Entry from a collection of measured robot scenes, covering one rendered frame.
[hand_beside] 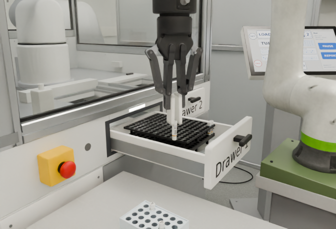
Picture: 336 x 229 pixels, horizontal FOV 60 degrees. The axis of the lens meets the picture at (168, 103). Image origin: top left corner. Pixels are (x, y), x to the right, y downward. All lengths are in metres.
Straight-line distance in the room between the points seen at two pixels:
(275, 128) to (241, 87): 0.88
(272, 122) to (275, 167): 0.84
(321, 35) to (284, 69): 0.86
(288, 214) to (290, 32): 0.55
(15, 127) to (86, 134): 0.20
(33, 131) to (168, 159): 0.33
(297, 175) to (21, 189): 0.70
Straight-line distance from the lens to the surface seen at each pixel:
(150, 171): 1.11
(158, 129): 0.87
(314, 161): 0.95
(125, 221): 0.67
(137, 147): 0.83
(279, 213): 1.02
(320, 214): 0.98
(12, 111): 0.69
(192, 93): 1.23
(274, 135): 1.77
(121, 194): 0.83
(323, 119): 0.91
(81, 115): 0.80
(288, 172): 0.91
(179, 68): 0.64
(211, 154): 0.68
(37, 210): 0.80
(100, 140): 0.87
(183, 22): 0.61
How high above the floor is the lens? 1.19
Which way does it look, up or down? 15 degrees down
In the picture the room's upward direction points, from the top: straight up
